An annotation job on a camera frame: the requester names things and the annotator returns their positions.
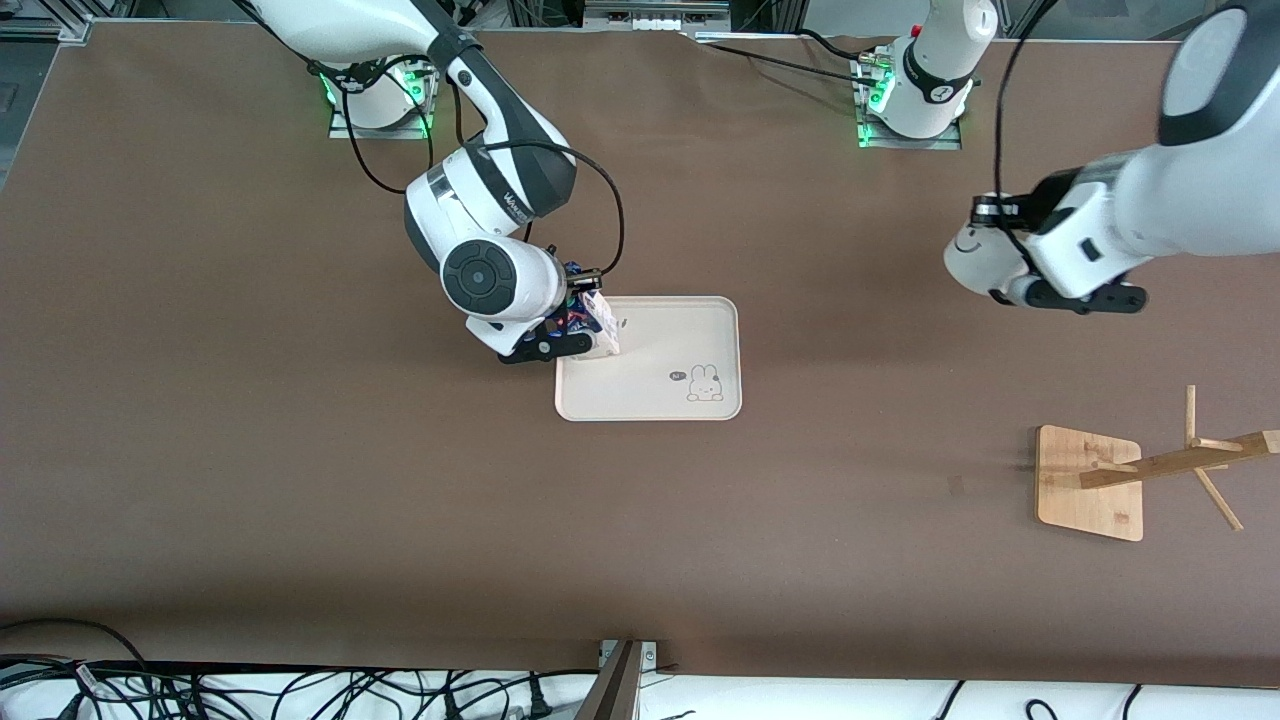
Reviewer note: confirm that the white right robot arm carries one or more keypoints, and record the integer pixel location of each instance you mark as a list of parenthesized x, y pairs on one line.
[(490, 275)]

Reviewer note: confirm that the wooden mug tree stand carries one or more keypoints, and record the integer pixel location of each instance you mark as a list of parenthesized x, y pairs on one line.
[(1085, 500)]

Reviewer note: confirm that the grey power strip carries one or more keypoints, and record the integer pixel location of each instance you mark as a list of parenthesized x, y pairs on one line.
[(655, 14)]

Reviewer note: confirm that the white smiley face cup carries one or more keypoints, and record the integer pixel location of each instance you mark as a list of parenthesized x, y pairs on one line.
[(975, 262)]

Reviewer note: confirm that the aluminium frame profile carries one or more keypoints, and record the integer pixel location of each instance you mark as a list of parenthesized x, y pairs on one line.
[(40, 30)]

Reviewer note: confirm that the grey metal post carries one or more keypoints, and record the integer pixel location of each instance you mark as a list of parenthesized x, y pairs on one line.
[(615, 690)]

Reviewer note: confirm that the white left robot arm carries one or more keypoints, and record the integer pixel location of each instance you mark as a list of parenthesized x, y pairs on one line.
[(1180, 200)]

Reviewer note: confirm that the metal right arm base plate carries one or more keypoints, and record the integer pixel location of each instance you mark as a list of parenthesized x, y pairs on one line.
[(345, 130)]

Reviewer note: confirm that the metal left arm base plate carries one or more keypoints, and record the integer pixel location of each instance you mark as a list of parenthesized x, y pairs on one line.
[(950, 142)]

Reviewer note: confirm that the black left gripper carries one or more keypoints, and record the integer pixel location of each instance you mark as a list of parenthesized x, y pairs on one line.
[(1044, 199)]

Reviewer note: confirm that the beige rabbit print tray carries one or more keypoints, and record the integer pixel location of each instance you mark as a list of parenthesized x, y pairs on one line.
[(650, 395)]

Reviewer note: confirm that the blue white milk carton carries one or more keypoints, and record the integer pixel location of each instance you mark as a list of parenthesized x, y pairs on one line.
[(603, 325)]

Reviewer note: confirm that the small metal corner bracket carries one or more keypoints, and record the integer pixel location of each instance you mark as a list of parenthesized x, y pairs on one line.
[(650, 655)]

